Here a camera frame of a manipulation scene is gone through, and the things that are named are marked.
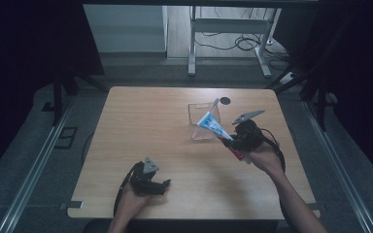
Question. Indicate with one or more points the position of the clear square plastic cup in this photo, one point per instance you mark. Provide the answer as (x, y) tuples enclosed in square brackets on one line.
[(202, 132)]

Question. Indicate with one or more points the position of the blue and white toothpaste tube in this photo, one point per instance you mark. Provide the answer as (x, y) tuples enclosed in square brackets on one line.
[(211, 123)]

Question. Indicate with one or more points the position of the black round table grommet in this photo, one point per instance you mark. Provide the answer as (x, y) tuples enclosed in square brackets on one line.
[(225, 100)]

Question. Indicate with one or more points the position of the grey tape piece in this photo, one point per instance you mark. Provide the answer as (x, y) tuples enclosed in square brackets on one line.
[(74, 204), (314, 206)]

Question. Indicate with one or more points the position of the dark curtain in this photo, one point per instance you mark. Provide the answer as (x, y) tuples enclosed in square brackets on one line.
[(22, 64), (353, 64)]

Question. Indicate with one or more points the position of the white metal desk frame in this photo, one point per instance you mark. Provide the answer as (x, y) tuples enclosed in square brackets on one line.
[(230, 26)]

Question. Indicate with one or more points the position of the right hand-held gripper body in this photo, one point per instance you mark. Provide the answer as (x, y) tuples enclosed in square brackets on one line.
[(249, 134)]

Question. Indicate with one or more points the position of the black metal stand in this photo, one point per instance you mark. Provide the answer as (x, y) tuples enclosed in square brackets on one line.
[(320, 100), (57, 97)]

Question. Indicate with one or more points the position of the aluminium floor rail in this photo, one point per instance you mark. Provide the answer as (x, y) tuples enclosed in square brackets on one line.
[(340, 174), (32, 174)]

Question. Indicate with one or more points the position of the black floor bracket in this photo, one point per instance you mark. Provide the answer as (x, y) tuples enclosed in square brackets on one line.
[(66, 137)]

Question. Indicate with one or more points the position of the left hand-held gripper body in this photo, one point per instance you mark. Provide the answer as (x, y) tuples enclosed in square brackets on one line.
[(144, 181)]

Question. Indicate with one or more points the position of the person's left hand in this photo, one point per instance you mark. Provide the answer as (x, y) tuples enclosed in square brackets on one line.
[(129, 202)]

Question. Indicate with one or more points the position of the person's right hand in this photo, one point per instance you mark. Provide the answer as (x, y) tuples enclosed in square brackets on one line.
[(265, 158)]

